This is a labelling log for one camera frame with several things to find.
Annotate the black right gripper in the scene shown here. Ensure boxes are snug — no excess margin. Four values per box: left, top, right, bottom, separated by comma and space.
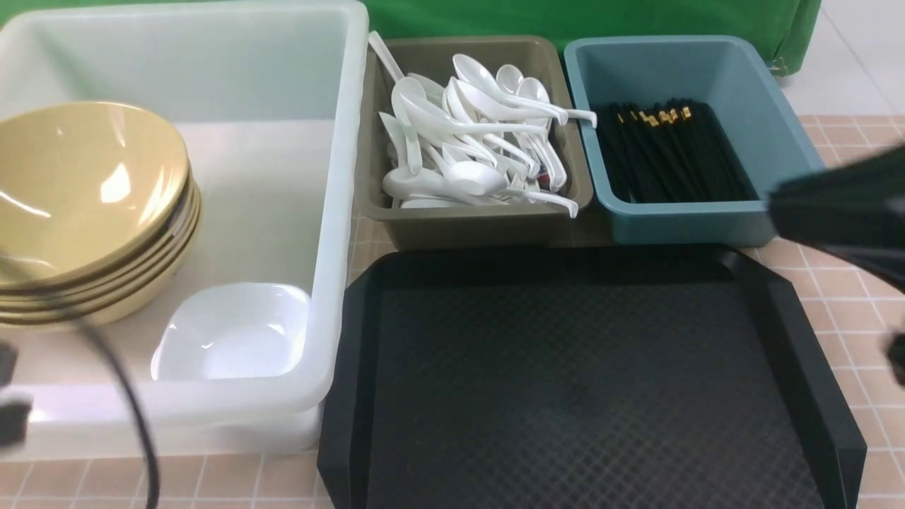
767, 144, 904, 293

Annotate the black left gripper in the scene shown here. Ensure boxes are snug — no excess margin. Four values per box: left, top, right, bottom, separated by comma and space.
1, 344, 33, 449

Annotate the tan noodle bowl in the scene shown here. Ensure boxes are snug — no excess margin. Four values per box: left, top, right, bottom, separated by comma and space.
1, 101, 190, 289

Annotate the top stacked tan bowl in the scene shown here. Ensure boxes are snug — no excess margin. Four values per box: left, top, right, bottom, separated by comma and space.
42, 178, 201, 308

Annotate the stacked tan bowl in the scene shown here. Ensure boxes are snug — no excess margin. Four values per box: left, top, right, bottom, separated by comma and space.
0, 184, 199, 310
42, 178, 201, 308
0, 212, 202, 333
0, 194, 202, 320

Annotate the bottom stacked tan bowl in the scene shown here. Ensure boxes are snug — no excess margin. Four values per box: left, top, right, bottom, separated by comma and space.
0, 212, 202, 333

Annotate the blue plastic chopstick bin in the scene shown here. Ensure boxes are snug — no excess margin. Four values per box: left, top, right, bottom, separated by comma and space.
563, 35, 825, 247

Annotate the green cloth backdrop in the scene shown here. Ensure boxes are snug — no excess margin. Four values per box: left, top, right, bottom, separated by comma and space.
0, 0, 822, 77

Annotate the pile of black chopsticks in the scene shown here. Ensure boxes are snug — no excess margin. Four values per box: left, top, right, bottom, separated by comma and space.
595, 98, 759, 204

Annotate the white dish inside bin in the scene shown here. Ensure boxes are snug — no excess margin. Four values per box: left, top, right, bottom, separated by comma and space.
150, 281, 310, 382

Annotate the black plastic serving tray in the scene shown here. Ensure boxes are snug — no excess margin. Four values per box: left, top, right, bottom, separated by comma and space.
317, 245, 868, 508

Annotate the brown plastic spoon bin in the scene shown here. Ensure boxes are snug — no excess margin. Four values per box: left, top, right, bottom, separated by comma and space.
354, 35, 572, 251

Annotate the pile of white spoons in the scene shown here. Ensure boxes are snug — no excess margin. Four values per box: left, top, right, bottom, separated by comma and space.
368, 31, 597, 218

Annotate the large white plastic bin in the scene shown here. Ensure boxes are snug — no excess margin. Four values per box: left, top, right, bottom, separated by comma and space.
2, 1, 368, 455

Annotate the black cable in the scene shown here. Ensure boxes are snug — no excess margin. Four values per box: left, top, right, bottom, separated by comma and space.
0, 254, 160, 509

